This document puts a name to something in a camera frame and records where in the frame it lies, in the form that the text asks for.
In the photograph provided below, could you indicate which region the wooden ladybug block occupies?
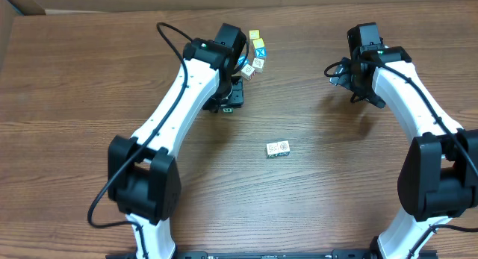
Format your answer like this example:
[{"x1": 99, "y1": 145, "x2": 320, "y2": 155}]
[{"x1": 266, "y1": 143, "x2": 279, "y2": 158}]

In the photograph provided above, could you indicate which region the wooden letter K block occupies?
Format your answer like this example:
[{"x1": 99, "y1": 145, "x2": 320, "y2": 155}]
[{"x1": 223, "y1": 107, "x2": 234, "y2": 113}]

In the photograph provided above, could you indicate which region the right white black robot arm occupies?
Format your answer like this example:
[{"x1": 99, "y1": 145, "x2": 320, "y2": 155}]
[{"x1": 326, "y1": 22, "x2": 477, "y2": 258}]

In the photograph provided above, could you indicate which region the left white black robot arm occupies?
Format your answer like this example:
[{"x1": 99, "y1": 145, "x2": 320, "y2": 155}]
[{"x1": 101, "y1": 23, "x2": 249, "y2": 258}]

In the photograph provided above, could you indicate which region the wooden letter O block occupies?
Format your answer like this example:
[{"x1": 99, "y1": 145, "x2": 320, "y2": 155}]
[{"x1": 240, "y1": 64, "x2": 256, "y2": 81}]

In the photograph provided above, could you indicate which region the blue letter L block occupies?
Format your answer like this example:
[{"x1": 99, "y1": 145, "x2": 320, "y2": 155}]
[{"x1": 237, "y1": 54, "x2": 249, "y2": 66}]

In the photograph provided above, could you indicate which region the wooden turtle block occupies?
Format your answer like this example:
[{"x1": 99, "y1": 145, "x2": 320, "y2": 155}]
[{"x1": 251, "y1": 57, "x2": 265, "y2": 73}]

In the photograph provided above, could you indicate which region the blue letter X block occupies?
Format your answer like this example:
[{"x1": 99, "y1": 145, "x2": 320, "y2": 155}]
[{"x1": 255, "y1": 47, "x2": 267, "y2": 59}]

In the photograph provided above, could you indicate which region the yellow block near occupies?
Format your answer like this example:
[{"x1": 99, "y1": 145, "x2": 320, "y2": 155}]
[{"x1": 252, "y1": 38, "x2": 265, "y2": 49}]

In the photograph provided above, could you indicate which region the yellow block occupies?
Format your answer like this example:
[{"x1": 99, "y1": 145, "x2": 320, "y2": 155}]
[
  {"x1": 249, "y1": 30, "x2": 260, "y2": 40},
  {"x1": 252, "y1": 38, "x2": 265, "y2": 49}
]

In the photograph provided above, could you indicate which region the yellow block far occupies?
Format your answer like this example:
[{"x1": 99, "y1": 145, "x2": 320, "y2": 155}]
[{"x1": 249, "y1": 30, "x2": 260, "y2": 40}]

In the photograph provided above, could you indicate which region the wooden block on table centre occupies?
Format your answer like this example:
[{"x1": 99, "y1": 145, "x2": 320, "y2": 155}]
[{"x1": 277, "y1": 140, "x2": 291, "y2": 156}]

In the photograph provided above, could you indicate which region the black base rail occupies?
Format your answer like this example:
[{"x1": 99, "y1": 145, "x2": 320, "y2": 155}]
[{"x1": 105, "y1": 249, "x2": 438, "y2": 259}]

